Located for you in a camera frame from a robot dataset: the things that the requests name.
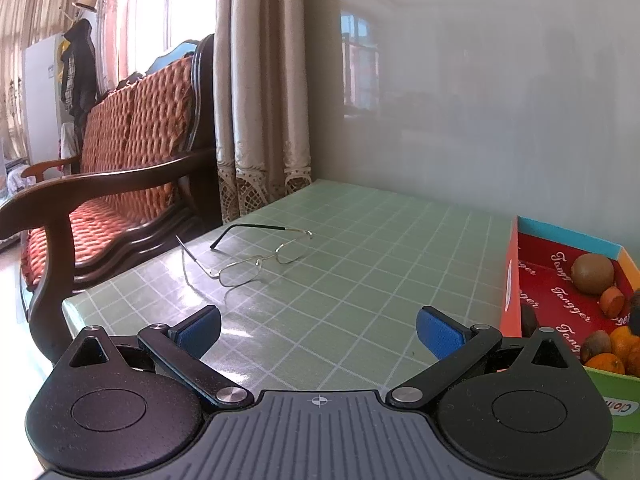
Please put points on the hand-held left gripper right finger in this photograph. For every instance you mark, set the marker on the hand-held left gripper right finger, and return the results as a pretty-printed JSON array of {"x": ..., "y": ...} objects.
[{"x": 440, "y": 334}]

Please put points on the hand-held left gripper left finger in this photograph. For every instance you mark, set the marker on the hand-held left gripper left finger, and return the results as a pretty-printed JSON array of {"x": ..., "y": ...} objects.
[{"x": 199, "y": 334}]

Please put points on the colourful cardboard box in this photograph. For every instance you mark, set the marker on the colourful cardboard box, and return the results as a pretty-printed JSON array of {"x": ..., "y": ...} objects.
[{"x": 510, "y": 285}]

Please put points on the brown-tipped carrot piece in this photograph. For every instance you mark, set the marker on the brown-tipped carrot piece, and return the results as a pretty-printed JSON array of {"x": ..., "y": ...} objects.
[{"x": 595, "y": 345}]

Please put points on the brown kiwi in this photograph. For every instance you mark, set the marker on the brown kiwi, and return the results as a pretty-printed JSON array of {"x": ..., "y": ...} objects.
[{"x": 592, "y": 274}]

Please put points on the orange mandarin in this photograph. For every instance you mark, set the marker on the orange mandarin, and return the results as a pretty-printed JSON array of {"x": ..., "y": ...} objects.
[
  {"x": 605, "y": 364},
  {"x": 635, "y": 366},
  {"x": 625, "y": 342}
]

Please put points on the orange carrot piece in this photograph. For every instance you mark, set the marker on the orange carrot piece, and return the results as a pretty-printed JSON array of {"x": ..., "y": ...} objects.
[{"x": 612, "y": 301}]

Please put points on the dark brown round fruit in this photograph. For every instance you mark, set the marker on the dark brown round fruit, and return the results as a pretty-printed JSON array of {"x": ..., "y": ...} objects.
[{"x": 635, "y": 312}]

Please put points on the thin metal eyeglasses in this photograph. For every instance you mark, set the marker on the thin metal eyeglasses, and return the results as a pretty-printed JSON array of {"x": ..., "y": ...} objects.
[{"x": 240, "y": 272}]

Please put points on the wooden sofa red cushions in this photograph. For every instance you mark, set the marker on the wooden sofa red cushions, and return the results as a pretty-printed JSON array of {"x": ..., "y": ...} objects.
[{"x": 100, "y": 180}]

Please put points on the red woven sofa cushion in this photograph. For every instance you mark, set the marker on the red woven sofa cushion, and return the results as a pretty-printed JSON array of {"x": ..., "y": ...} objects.
[{"x": 135, "y": 125}]

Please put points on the beige lace curtain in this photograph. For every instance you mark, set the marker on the beige lace curtain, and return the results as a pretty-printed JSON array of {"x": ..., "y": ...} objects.
[{"x": 260, "y": 85}]

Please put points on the white refrigerator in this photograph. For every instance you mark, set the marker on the white refrigerator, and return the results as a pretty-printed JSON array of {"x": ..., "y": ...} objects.
[{"x": 40, "y": 110}]

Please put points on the dark hanging clothes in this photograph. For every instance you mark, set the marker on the dark hanging clothes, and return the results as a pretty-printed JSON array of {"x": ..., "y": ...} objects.
[{"x": 80, "y": 70}]

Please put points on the straw hat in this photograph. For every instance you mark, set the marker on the straw hat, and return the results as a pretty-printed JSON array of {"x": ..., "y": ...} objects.
[{"x": 86, "y": 2}]

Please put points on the sheer beige window curtain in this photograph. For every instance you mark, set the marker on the sheer beige window curtain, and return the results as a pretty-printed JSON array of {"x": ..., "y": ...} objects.
[{"x": 30, "y": 10}]

